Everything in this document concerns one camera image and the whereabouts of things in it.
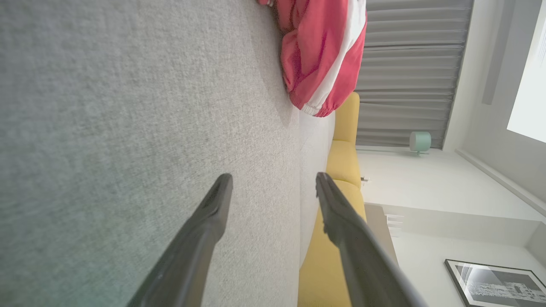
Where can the bright window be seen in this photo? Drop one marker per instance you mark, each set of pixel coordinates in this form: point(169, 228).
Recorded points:
point(531, 94)

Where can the grey pleated curtain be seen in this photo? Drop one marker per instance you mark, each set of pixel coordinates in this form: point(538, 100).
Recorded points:
point(409, 76)

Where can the yellow sofa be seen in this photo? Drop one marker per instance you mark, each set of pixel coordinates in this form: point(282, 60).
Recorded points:
point(343, 162)

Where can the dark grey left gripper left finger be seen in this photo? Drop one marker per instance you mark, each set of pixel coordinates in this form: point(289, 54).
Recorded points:
point(192, 247)

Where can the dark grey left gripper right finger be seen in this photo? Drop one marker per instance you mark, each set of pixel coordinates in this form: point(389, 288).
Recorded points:
point(362, 264)

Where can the red shorts with white stripes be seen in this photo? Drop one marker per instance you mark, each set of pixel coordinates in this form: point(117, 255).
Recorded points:
point(318, 51)

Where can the grey fabric sofa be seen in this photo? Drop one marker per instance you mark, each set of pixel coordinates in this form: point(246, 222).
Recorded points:
point(128, 106)

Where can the black framed monochrome picture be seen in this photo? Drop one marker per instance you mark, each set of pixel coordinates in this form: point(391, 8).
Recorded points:
point(499, 285)

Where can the mint green floor lamp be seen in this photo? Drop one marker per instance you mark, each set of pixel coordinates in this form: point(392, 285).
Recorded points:
point(420, 141)

